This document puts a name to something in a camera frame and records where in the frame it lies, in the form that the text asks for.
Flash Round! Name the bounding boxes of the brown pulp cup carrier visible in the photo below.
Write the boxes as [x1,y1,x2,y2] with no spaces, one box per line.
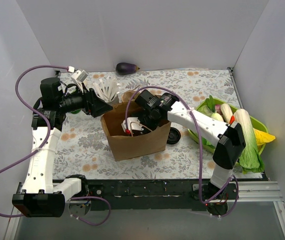
[121,90,141,103]

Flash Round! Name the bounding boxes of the brown paper bag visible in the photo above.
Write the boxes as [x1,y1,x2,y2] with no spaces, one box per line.
[101,102,171,162]

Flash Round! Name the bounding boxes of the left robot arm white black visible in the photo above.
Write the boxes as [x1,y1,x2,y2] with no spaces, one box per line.
[12,77,113,218]

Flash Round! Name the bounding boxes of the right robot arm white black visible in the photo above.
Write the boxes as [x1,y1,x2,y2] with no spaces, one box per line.
[129,86,246,204]

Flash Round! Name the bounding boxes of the green bok choy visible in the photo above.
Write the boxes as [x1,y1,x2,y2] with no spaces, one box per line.
[70,109,81,114]

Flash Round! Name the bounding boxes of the bundle of white straws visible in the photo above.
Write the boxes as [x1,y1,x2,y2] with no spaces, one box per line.
[92,76,121,103]

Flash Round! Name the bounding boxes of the stack of black lids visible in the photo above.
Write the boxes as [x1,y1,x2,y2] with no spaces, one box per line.
[166,127,181,145]

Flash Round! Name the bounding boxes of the purple eggplant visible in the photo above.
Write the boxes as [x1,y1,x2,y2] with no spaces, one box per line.
[115,62,140,76]

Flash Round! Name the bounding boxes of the round green cabbage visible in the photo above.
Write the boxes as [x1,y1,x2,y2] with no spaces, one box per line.
[197,105,213,117]

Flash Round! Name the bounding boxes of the green vegetable tray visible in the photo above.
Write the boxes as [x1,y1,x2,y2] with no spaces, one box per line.
[196,96,269,155]

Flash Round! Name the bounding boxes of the red chili pepper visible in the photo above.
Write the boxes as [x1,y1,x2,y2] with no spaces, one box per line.
[229,115,235,124]

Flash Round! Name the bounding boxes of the napa cabbage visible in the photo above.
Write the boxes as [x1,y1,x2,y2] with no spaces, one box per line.
[233,108,265,173]

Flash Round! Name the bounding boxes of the yellow pepper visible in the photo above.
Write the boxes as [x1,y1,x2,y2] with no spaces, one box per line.
[253,128,276,146]

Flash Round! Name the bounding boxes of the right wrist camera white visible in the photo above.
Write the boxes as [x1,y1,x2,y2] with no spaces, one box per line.
[121,117,145,137]

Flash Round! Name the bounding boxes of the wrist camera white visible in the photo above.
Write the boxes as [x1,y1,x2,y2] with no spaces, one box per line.
[121,117,145,137]
[67,66,88,93]

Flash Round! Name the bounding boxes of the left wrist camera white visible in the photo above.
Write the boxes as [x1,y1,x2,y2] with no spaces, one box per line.
[67,66,88,93]

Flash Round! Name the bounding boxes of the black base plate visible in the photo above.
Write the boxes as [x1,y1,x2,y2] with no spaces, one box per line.
[76,179,236,211]

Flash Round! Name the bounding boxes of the aluminium frame rail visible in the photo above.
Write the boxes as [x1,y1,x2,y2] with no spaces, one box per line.
[5,181,285,240]

